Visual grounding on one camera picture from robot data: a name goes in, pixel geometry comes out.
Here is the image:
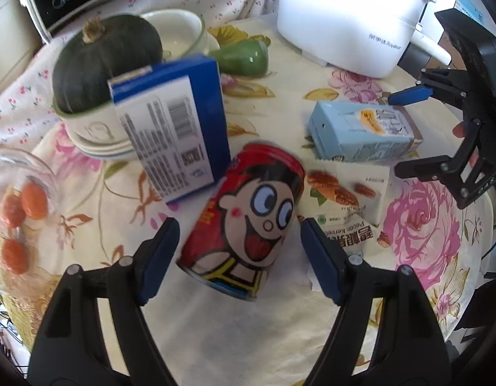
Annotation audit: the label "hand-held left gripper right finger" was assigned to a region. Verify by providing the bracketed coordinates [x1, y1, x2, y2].
[300, 217, 452, 386]

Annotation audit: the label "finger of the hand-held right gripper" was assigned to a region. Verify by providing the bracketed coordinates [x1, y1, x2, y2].
[395, 123, 480, 188]
[388, 68, 474, 107]

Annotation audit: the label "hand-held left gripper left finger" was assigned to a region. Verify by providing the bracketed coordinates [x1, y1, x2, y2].
[28, 217, 181, 386]

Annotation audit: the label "light blue drink carton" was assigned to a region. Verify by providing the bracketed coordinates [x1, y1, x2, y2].
[306, 100, 425, 163]

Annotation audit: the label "red cartoon face can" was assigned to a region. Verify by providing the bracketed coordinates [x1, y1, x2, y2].
[176, 142, 306, 302]

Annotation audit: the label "floral tablecloth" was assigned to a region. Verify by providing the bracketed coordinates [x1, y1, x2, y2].
[0, 12, 496, 386]

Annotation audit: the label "white nut packet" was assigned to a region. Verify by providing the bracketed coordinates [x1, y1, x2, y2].
[298, 160, 390, 292]

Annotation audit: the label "white electric pot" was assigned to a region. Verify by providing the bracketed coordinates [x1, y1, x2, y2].
[276, 0, 452, 79]

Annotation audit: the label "white plate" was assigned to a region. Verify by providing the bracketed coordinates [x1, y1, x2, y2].
[69, 129, 136, 160]

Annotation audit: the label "blue white carton box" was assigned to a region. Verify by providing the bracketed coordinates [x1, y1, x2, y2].
[107, 54, 231, 204]

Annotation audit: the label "small orange fruit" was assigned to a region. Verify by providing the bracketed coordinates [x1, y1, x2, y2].
[0, 193, 25, 228]
[1, 239, 30, 274]
[22, 182, 48, 218]

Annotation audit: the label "white bowl with line drawing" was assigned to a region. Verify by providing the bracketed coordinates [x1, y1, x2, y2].
[55, 102, 130, 146]

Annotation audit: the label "green pear shaped vegetable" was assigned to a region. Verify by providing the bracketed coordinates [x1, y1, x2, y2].
[208, 39, 270, 78]

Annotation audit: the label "clear glass container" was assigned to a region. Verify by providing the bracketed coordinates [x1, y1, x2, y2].
[0, 145, 60, 290]

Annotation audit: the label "dark green pumpkin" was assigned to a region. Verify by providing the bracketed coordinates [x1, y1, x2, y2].
[52, 14, 164, 114]

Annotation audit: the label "white bowl with green rim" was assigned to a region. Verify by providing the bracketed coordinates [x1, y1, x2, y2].
[139, 8, 210, 59]

